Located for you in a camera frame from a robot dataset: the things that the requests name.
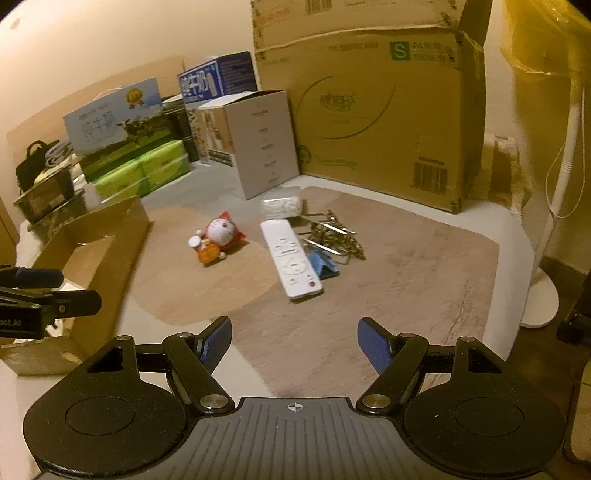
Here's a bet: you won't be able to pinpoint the blue binder clip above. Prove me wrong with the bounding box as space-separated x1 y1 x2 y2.
308 250 341 280

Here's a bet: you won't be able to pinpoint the white remote control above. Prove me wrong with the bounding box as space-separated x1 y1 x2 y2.
260 219 324 301

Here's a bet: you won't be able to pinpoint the red white cat figurine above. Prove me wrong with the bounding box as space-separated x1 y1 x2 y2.
187 211 245 266

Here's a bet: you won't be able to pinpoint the gold patterned binder clips pile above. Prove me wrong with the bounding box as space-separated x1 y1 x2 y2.
298 210 367 264

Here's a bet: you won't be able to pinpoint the clear bag of white parts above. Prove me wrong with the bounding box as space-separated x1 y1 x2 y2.
262 193 303 219

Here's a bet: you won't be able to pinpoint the open cardboard tray box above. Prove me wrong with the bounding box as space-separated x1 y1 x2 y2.
1 197 149 376

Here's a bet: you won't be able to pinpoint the dark gift boxes stack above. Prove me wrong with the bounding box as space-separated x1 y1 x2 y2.
13 170 88 231

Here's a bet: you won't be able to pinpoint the black bag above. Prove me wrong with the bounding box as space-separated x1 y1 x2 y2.
15 140 59 193

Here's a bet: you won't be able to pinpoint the green tissue packs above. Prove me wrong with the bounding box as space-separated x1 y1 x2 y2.
93 140 190 204

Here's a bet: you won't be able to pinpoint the meadow print milk box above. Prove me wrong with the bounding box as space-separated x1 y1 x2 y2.
63 78 172 182

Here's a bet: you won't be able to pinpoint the white product box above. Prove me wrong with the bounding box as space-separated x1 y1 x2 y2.
198 90 300 200

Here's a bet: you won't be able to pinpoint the large brown cardboard box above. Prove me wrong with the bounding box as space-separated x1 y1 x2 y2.
250 0 492 213

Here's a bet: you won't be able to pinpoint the blue milk carton box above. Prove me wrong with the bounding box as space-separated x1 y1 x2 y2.
177 51 257 105

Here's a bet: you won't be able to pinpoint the white standing fan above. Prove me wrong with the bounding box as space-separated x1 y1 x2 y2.
501 1 590 329

